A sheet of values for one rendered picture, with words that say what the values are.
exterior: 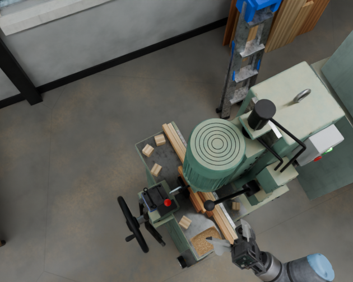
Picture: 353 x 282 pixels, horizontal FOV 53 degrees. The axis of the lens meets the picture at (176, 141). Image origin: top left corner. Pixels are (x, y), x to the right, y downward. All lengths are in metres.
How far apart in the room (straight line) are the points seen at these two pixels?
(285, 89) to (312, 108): 0.10
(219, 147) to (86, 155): 1.72
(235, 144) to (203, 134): 0.10
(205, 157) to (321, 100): 0.41
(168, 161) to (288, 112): 0.71
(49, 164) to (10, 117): 0.49
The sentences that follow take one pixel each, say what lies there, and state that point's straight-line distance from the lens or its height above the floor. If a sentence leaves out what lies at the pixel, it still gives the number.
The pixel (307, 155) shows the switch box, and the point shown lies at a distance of 1.24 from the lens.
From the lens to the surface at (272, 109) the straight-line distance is 1.01.
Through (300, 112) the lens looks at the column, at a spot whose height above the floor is 1.52.
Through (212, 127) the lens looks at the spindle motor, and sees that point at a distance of 1.08.
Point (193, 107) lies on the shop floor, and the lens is 2.76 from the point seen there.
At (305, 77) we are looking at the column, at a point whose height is 1.52.
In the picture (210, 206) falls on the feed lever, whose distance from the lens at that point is 1.09.
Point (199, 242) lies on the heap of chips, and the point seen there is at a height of 0.92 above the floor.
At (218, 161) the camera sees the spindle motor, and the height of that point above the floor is 1.51.
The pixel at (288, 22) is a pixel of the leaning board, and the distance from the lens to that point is 2.92.
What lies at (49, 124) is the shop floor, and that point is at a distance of 2.82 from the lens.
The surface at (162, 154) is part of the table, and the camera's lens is 1.67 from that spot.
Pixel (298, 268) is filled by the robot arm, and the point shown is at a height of 1.27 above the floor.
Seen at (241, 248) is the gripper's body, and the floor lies 1.30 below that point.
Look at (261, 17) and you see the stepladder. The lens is 2.01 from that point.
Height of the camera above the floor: 2.50
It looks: 71 degrees down
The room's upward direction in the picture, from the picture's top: 7 degrees clockwise
